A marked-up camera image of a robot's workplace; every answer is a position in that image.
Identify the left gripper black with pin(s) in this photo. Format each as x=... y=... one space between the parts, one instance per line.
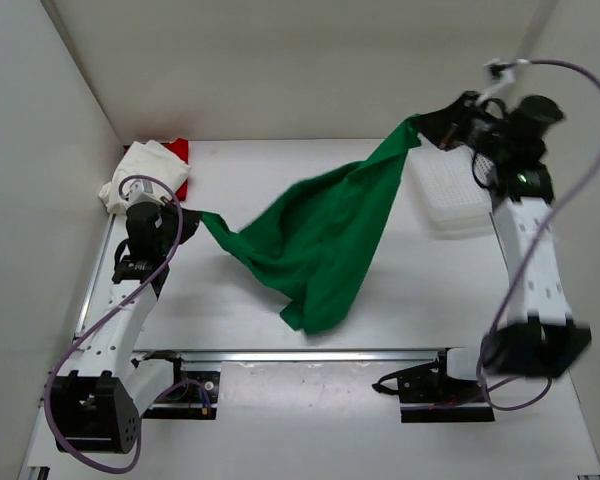
x=190 y=224

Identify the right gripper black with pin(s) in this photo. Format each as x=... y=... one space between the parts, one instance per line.
x=445 y=127

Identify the white t shirt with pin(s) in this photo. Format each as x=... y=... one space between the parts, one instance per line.
x=110 y=193

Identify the green t shirt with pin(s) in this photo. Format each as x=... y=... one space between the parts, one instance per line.
x=315 y=243

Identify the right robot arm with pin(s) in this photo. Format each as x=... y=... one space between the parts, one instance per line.
x=534 y=334

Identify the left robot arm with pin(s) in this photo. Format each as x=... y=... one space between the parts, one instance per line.
x=96 y=405

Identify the white plastic basket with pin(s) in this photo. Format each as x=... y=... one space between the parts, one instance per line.
x=453 y=204

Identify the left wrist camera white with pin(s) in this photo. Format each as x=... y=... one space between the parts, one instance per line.
x=137 y=191

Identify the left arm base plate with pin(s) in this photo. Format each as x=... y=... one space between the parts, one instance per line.
x=192 y=401

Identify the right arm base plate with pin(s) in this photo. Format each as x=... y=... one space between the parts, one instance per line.
x=427 y=394

